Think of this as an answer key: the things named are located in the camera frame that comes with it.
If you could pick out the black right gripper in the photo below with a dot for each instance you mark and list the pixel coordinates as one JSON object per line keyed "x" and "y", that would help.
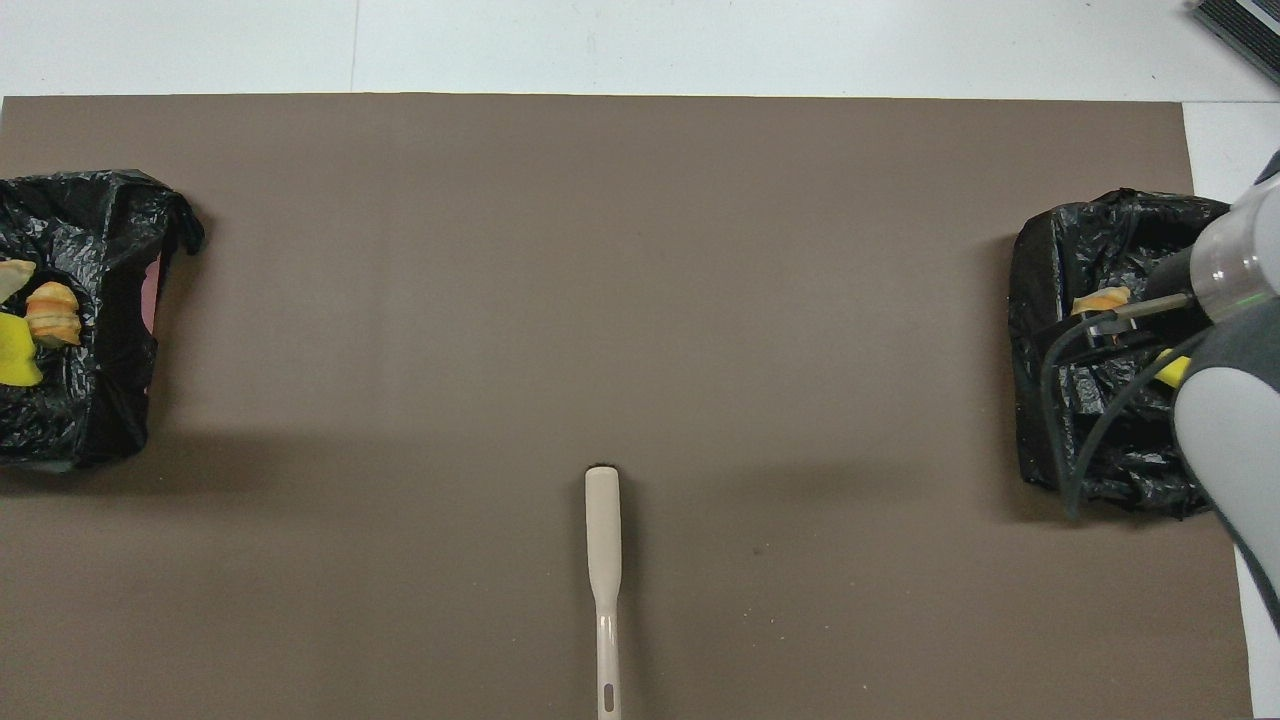
{"x": 1178, "y": 280}

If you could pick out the pale striped croissant piece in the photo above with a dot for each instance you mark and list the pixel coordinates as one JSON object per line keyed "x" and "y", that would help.
{"x": 1100, "y": 300}

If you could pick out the notched yellow sponge piece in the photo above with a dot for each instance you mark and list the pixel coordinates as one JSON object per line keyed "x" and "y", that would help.
{"x": 1175, "y": 372}

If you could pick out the beige hand brush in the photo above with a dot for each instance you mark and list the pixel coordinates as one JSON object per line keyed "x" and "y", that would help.
{"x": 603, "y": 540}

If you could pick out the orange white croissant piece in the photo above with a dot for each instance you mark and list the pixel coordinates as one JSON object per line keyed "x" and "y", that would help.
{"x": 52, "y": 312}

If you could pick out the pale bread chunk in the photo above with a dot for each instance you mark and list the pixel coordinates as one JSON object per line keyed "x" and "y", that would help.
{"x": 14, "y": 276}

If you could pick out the green yellow sponge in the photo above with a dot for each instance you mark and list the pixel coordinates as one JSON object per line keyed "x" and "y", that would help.
{"x": 15, "y": 355}

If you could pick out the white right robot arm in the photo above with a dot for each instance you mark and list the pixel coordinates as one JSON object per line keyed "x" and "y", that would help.
{"x": 1240, "y": 440}

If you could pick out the black trash bag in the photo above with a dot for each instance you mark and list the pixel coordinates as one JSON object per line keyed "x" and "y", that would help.
{"x": 1060, "y": 260}
{"x": 100, "y": 230}

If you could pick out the pink plastic bin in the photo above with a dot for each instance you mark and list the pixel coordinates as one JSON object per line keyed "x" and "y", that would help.
{"x": 150, "y": 290}

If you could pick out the dark ribbed object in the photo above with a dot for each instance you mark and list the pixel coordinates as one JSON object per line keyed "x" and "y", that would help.
{"x": 1245, "y": 25}

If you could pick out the brown table mat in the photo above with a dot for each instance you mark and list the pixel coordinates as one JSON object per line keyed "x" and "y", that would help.
{"x": 600, "y": 250}

